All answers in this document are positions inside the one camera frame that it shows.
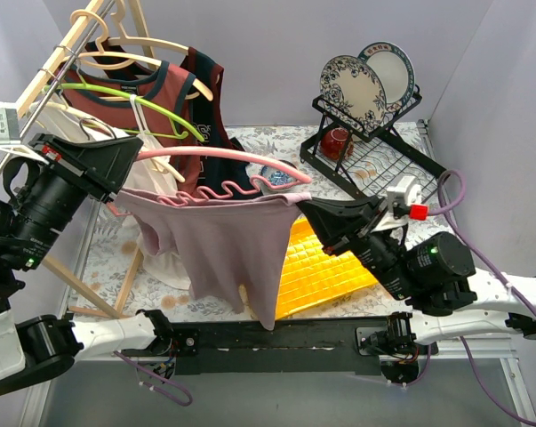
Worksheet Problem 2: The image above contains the pink hanger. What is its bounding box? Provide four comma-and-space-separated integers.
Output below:
134, 146, 312, 200

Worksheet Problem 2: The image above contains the navy tank top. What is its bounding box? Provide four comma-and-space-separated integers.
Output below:
181, 47, 263, 200

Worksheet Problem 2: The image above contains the green rimmed white plate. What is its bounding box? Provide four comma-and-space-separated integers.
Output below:
358, 41, 415, 108

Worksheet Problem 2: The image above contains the blue white small bowl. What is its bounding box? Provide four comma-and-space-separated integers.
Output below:
260, 165, 295, 186

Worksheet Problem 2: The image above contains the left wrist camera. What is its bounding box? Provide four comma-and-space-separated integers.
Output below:
0, 101, 46, 164

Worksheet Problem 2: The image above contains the wooden clothes rack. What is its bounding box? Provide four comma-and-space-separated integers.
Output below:
0, 1, 149, 318

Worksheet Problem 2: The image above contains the black wire dish rack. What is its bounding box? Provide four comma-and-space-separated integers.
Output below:
300, 88, 445, 199

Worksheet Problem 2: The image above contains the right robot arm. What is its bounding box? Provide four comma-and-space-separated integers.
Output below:
298, 197, 536, 354

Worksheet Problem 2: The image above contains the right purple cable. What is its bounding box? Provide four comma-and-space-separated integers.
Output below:
347, 168, 536, 427

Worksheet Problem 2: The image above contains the white camisole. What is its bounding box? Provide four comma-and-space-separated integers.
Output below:
129, 94, 170, 165

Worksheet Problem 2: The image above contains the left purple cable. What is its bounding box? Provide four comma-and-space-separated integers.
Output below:
111, 350, 193, 407

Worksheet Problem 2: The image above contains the white tank top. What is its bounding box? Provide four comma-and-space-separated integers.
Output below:
37, 106, 190, 290

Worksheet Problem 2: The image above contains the red tank top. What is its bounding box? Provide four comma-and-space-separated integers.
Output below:
63, 61, 199, 193

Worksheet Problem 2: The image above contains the purple cable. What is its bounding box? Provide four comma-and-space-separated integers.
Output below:
111, 350, 193, 407
347, 168, 536, 427

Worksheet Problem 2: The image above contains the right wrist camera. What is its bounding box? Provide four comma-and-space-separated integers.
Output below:
386, 175, 429, 221

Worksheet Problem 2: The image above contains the pink tank top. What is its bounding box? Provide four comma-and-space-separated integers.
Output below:
116, 189, 311, 330

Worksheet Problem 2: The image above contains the yellow plastic tray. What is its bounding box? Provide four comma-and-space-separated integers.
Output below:
275, 217, 378, 320

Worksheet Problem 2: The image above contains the cream hanger rear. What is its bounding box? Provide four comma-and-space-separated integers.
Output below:
95, 1, 189, 55

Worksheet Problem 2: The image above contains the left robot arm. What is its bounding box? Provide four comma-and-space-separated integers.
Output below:
0, 133, 173, 396

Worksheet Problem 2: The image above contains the green hanger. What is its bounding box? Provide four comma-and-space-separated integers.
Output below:
58, 83, 204, 142

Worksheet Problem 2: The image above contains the red mug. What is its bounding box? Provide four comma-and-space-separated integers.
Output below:
320, 127, 354, 161

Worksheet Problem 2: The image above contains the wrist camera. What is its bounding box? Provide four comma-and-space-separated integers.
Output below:
0, 101, 46, 164
386, 175, 429, 221

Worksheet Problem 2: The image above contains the floral blue plate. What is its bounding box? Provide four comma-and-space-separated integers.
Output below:
320, 55, 387, 133

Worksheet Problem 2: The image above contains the cream hanger front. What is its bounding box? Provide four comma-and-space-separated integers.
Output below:
46, 101, 185, 182

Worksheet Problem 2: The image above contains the cream hanger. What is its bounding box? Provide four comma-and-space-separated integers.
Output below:
46, 101, 185, 182
95, 1, 189, 55
77, 51, 213, 101

